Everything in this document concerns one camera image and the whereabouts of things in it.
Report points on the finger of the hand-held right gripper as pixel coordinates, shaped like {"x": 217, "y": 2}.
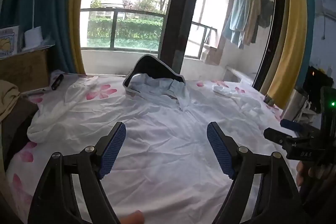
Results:
{"x": 291, "y": 123}
{"x": 275, "y": 136}

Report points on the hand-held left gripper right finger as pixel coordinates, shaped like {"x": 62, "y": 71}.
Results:
{"x": 220, "y": 150}

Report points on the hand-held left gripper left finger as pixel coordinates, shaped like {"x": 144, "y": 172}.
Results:
{"x": 113, "y": 150}

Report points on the white hooded jacket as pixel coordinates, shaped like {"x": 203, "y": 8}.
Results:
{"x": 168, "y": 134}

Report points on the person's right hand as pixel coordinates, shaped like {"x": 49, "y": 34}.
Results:
{"x": 301, "y": 174}

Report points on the person's left hand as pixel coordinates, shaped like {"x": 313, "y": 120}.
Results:
{"x": 134, "y": 218}

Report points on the stainless steel can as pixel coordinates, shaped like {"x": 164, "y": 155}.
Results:
{"x": 294, "y": 106}

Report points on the small dark object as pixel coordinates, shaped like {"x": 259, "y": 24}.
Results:
{"x": 268, "y": 100}

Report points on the crumpled white tissue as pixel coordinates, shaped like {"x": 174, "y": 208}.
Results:
{"x": 252, "y": 108}
{"x": 221, "y": 90}

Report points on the black electronic device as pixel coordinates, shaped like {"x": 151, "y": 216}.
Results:
{"x": 315, "y": 82}

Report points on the floral bed sheet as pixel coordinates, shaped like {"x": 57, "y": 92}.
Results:
{"x": 105, "y": 90}

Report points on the white washing machine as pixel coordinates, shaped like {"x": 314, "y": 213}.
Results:
{"x": 241, "y": 74}

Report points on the black remote control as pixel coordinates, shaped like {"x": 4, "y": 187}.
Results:
{"x": 57, "y": 81}

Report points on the yellow curtain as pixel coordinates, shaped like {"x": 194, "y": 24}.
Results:
{"x": 291, "y": 29}
{"x": 74, "y": 16}

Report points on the small brown carton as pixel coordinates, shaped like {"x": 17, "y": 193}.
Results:
{"x": 212, "y": 54}

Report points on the dark cloth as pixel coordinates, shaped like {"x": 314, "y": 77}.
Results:
{"x": 15, "y": 124}

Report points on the hanging beige garment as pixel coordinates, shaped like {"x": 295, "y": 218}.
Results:
{"x": 253, "y": 19}

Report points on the hanging dark garment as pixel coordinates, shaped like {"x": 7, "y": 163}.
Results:
{"x": 265, "y": 14}

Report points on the yellow cloth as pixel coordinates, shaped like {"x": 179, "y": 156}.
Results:
{"x": 8, "y": 98}

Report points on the hanging light blue towel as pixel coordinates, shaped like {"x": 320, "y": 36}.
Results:
{"x": 237, "y": 19}

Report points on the large cardboard box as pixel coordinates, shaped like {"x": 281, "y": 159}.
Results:
{"x": 23, "y": 69}

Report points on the balcony railing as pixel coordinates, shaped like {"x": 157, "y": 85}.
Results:
{"x": 113, "y": 12}
{"x": 203, "y": 27}

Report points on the white desk lamp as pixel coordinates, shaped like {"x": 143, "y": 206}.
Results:
{"x": 34, "y": 35}

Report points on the teal curtain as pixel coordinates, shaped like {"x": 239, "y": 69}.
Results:
{"x": 59, "y": 16}

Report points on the printed picture box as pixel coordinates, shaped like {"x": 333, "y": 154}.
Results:
{"x": 8, "y": 41}

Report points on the black sliding door frame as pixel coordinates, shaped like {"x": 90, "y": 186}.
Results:
{"x": 273, "y": 16}

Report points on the black window frame post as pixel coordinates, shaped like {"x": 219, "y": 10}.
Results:
{"x": 178, "y": 16}

